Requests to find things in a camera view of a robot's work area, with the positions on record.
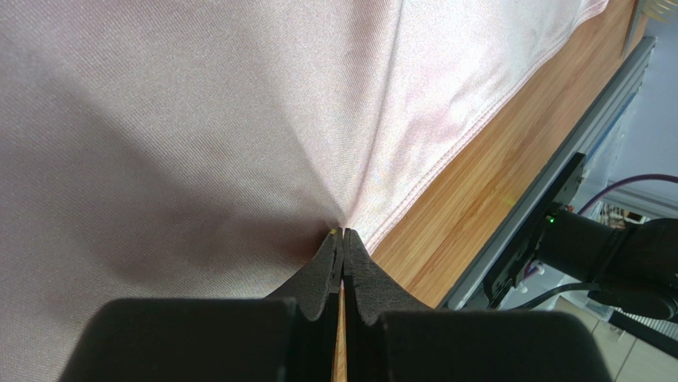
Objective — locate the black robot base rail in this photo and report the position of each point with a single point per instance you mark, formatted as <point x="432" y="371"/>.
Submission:
<point x="515" y="261"/>

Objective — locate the pink cloth napkin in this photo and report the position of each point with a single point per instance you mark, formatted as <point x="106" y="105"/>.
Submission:
<point x="203" y="149"/>

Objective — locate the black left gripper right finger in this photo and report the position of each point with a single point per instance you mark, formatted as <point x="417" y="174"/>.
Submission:
<point x="369" y="292"/>

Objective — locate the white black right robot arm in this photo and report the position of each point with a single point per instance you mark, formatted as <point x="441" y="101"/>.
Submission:
<point x="633" y="269"/>

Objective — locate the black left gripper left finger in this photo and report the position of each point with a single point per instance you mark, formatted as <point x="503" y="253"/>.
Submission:
<point x="315" y="290"/>

